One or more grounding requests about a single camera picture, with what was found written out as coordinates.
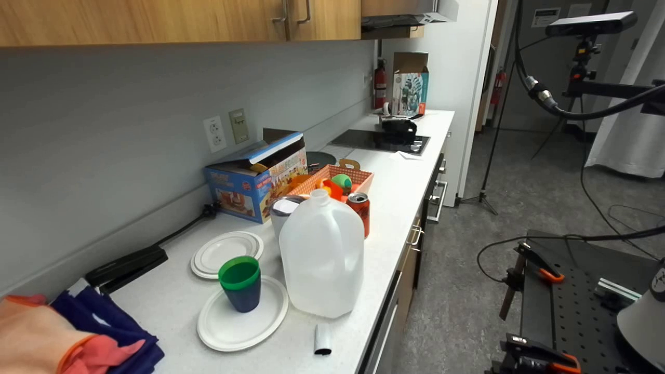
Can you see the black stapler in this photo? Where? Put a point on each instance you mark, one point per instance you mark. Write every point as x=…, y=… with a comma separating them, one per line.
x=123, y=271

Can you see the red checkered toy tray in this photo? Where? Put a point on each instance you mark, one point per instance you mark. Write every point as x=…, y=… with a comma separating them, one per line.
x=323, y=181

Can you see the small white plate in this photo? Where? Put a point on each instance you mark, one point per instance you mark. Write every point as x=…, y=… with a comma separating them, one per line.
x=223, y=248

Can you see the orange cloth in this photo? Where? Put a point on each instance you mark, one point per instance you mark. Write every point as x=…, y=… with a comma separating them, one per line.
x=35, y=339

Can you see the black camera on stand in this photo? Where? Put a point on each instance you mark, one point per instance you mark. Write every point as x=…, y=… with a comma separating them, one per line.
x=587, y=28

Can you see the red soda can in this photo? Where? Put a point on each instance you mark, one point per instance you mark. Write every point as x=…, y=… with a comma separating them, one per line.
x=360, y=204

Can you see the green cup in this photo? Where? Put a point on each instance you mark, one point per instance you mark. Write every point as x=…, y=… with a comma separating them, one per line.
x=242, y=281

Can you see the red fire extinguisher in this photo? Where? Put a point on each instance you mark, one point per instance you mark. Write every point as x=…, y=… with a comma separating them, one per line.
x=381, y=86

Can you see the dark grey round pan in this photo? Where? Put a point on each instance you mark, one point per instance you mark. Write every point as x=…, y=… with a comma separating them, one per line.
x=319, y=158

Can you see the navy blue cloth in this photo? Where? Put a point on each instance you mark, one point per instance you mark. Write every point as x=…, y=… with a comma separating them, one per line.
x=95, y=311

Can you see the beige wall switch plate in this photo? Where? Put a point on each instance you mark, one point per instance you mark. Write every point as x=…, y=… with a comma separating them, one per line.
x=238, y=125

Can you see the play food toy box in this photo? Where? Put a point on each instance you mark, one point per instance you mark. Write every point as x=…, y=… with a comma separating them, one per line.
x=248, y=181

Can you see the small white black cylinder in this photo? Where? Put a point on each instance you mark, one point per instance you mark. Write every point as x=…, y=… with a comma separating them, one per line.
x=323, y=339

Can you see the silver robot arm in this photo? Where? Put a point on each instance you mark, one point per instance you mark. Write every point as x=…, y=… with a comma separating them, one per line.
x=643, y=323

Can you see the white wall outlet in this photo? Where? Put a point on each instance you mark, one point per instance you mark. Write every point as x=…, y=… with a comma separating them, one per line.
x=215, y=132

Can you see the blue white carton box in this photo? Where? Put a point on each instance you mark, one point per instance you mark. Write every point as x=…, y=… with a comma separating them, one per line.
x=410, y=81

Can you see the orange handled clamp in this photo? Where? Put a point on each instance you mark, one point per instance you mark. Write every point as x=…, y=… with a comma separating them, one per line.
x=527, y=257

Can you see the wooden cabinet door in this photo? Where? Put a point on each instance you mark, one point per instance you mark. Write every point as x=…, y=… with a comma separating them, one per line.
x=323, y=18
x=42, y=23

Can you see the black induction cooktop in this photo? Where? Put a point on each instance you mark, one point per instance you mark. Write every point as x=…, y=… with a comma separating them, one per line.
x=382, y=141

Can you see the green toy ball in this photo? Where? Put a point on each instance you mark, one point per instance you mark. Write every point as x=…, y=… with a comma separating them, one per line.
x=344, y=181

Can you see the black perforated robot table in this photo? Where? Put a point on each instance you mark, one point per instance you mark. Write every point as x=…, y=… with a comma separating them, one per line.
x=578, y=317

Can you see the translucent plastic milk jug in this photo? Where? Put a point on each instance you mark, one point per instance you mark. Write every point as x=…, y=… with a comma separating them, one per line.
x=323, y=255

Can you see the large white plate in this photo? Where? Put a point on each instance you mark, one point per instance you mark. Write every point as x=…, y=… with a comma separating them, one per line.
x=226, y=329

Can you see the black pot on stove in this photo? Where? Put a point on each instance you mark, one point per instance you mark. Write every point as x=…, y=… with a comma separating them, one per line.
x=397, y=129

